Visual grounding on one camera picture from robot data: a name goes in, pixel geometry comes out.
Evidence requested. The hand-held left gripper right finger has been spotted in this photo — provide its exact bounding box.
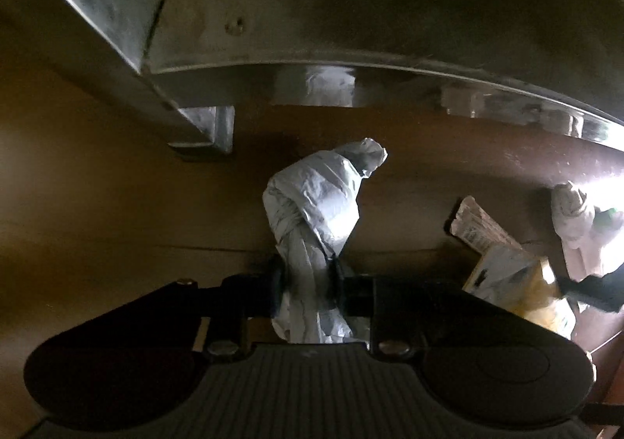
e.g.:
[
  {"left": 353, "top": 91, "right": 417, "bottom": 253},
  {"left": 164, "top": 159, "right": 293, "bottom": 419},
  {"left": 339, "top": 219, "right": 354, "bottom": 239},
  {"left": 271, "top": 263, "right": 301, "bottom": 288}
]
[{"left": 326, "top": 258, "right": 488, "bottom": 358}]

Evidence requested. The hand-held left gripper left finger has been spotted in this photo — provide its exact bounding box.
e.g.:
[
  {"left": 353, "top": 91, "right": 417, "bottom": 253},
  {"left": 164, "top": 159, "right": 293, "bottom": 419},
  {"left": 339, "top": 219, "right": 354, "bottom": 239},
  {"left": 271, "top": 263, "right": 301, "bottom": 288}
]
[{"left": 166, "top": 256, "right": 289, "bottom": 363}]

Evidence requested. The yellow and white packet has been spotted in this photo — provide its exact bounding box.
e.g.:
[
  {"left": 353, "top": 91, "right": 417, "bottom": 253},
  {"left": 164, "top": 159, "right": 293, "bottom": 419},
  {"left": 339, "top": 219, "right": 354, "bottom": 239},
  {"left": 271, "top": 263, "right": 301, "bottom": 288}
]
[{"left": 449, "top": 195, "right": 576, "bottom": 339}]

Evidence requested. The metal bench frame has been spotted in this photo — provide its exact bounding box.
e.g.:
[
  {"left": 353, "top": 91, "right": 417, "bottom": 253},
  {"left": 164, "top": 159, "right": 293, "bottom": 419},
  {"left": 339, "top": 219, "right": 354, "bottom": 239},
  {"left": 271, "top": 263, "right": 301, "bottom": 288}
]
[{"left": 0, "top": 0, "right": 624, "bottom": 162}]

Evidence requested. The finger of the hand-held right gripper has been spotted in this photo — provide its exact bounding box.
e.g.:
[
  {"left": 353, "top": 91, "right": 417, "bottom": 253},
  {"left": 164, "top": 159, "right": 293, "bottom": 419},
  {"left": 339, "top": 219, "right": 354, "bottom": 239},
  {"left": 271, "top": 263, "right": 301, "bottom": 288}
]
[{"left": 556, "top": 273, "right": 624, "bottom": 314}]

